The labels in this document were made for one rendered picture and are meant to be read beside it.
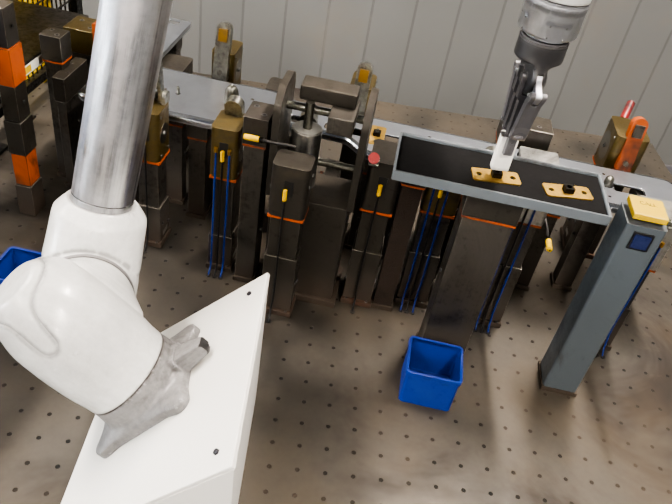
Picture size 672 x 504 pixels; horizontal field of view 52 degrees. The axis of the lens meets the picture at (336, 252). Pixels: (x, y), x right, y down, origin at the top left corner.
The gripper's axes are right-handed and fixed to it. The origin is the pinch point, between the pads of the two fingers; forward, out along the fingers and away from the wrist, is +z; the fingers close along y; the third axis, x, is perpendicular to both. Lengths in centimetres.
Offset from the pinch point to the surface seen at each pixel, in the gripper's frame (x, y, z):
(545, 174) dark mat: 9.7, -3.0, 5.3
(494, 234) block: 2.2, 3.0, 15.2
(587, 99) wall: 111, -215, 84
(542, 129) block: 24, -46, 18
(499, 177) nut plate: 0.3, 0.9, 4.7
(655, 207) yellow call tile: 27.9, 3.2, 5.3
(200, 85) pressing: -58, -51, 21
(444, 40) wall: 33, -218, 66
